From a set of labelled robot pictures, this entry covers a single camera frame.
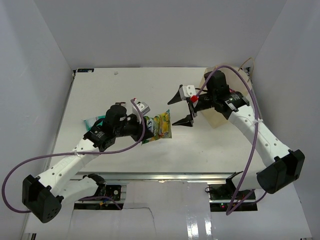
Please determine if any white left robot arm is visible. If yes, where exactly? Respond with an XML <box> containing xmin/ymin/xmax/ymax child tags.
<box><xmin>22</xmin><ymin>99</ymin><xmax>152</xmax><ymax>224</ymax></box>

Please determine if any teal snack packet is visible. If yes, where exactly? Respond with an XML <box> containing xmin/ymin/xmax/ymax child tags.
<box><xmin>83</xmin><ymin>115</ymin><xmax>105</xmax><ymax>131</ymax></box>

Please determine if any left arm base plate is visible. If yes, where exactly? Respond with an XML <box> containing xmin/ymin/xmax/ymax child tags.
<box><xmin>74</xmin><ymin>184</ymin><xmax>122</xmax><ymax>208</ymax></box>

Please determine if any green yellow Fox's candy bag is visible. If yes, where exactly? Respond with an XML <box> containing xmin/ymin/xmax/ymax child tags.
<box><xmin>142</xmin><ymin>109</ymin><xmax>172</xmax><ymax>144</ymax></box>

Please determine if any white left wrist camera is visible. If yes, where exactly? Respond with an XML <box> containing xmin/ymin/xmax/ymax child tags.
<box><xmin>132</xmin><ymin>98</ymin><xmax>150</xmax><ymax>123</ymax></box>

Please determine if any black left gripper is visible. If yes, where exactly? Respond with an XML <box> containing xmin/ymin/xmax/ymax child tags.
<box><xmin>114</xmin><ymin>113</ymin><xmax>154</xmax><ymax>143</ymax></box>

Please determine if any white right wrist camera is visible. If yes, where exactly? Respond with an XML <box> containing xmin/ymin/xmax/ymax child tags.
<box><xmin>179</xmin><ymin>85</ymin><xmax>199</xmax><ymax>103</ymax></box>

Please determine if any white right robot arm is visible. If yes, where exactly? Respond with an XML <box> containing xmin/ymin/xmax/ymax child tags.
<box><xmin>168</xmin><ymin>70</ymin><xmax>305</xmax><ymax>200</ymax></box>

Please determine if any aluminium front rail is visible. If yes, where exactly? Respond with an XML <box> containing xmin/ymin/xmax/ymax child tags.
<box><xmin>72</xmin><ymin>171</ymin><xmax>236</xmax><ymax>181</ymax></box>

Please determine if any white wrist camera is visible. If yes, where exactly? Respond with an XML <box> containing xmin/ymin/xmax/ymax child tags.
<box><xmin>132</xmin><ymin>98</ymin><xmax>150</xmax><ymax>123</ymax></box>
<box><xmin>179</xmin><ymin>85</ymin><xmax>199</xmax><ymax>103</ymax></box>

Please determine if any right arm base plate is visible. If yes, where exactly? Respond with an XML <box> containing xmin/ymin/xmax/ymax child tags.
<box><xmin>205</xmin><ymin>183</ymin><xmax>258</xmax><ymax>212</ymax></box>

